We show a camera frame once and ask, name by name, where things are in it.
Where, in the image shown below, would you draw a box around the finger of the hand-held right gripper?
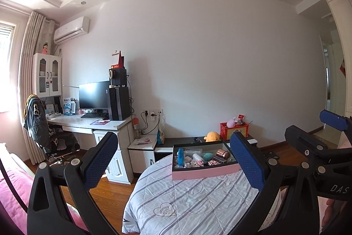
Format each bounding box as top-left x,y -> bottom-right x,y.
319,110 -> 352,132
284,125 -> 334,171

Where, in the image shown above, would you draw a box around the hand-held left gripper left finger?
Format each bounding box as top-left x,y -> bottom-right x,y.
27,132 -> 119,235

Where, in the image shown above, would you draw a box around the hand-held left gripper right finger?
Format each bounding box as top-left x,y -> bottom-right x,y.
229,132 -> 319,235

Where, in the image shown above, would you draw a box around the rose gold round jar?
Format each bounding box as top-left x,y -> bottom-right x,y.
216,149 -> 230,161

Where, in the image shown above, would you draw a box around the pink box with dark rim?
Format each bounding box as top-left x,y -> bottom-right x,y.
172,141 -> 242,180

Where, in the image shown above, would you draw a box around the person's right hand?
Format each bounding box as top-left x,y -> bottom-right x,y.
323,198 -> 345,228

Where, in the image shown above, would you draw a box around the red storage box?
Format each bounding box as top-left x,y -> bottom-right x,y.
219,122 -> 249,141

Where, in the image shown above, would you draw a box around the black office chair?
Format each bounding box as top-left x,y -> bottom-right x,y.
23,94 -> 81,167

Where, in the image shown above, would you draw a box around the orange octopus plush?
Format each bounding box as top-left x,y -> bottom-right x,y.
204,132 -> 222,142

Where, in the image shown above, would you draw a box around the low black white cabinet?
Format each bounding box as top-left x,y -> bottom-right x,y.
128,134 -> 259,167

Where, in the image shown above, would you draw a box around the white desk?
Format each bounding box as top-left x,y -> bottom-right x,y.
47,114 -> 135,184

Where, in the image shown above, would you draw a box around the orange cap bottle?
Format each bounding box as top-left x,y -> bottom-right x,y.
133,114 -> 142,139

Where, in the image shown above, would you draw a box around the black computer tower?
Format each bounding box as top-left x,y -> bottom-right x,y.
108,86 -> 131,121

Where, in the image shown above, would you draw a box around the black computer monitor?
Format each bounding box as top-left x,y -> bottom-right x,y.
79,81 -> 110,111

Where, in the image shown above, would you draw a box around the striped white quilt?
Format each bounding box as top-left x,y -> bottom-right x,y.
122,152 -> 284,235

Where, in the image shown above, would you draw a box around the dark jacket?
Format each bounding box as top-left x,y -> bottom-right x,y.
23,94 -> 50,147

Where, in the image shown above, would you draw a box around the black speaker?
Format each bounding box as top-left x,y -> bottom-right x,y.
108,68 -> 128,87

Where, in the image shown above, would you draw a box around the bright pink blanket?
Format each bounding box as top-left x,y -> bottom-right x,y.
0,141 -> 88,235

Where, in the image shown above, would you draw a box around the cream wardrobe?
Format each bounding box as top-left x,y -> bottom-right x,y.
304,0 -> 352,147

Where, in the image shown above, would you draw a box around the white hutch cabinet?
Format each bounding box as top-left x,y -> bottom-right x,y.
33,53 -> 62,98

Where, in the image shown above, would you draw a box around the red desk calendar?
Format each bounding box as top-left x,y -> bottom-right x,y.
111,50 -> 125,69

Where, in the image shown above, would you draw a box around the beige curtain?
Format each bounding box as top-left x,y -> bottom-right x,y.
20,11 -> 54,165

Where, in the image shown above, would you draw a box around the window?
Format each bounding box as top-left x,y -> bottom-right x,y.
0,22 -> 17,111

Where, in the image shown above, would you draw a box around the white air conditioner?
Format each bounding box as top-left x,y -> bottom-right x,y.
53,17 -> 90,44

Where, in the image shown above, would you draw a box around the white wall sockets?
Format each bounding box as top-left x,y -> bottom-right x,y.
142,109 -> 164,117

